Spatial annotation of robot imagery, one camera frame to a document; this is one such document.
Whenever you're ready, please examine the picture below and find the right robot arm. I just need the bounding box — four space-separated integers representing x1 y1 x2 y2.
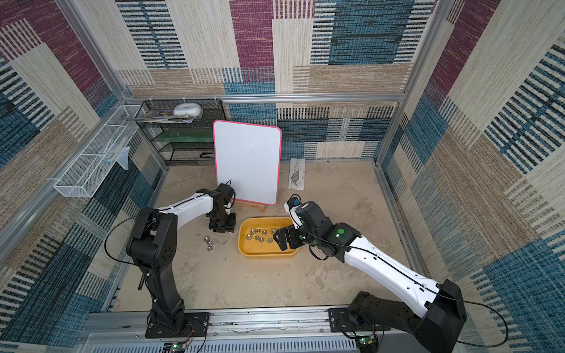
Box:
275 195 467 352

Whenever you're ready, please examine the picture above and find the pink framed whiteboard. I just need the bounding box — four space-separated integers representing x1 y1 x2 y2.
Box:
213 121 282 205

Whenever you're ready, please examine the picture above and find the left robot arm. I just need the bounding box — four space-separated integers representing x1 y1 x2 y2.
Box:
126 183 236 338

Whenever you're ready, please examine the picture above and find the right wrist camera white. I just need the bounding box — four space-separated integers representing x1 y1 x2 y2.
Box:
284 194 302 229

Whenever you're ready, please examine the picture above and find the white wire wall basket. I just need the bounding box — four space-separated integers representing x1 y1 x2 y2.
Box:
54 104 139 198

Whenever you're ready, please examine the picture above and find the white printed packet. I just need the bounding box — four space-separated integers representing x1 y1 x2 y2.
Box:
288 158 305 191

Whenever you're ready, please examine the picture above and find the yellow plastic storage box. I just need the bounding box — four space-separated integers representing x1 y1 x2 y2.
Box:
238 216 299 260

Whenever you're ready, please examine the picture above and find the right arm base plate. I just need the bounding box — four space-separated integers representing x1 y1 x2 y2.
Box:
327 307 391 334

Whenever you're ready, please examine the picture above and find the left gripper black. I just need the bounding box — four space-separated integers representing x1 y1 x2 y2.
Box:
210 209 238 232

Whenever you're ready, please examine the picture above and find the aluminium front rail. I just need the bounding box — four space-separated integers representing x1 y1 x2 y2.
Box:
74 305 425 352

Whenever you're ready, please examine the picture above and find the wooden whiteboard stand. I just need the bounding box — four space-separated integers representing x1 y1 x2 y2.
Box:
234 199 266 213

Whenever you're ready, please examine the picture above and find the white round device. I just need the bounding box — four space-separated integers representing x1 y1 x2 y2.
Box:
174 103 203 119

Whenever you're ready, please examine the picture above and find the black wire shelf rack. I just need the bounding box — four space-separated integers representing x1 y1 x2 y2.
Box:
135 99 227 166

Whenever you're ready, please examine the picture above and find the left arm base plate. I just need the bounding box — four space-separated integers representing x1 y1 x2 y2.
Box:
145 312 210 339

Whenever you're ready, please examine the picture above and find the magazine on shelf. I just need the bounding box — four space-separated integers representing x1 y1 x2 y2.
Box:
126 110 203 124

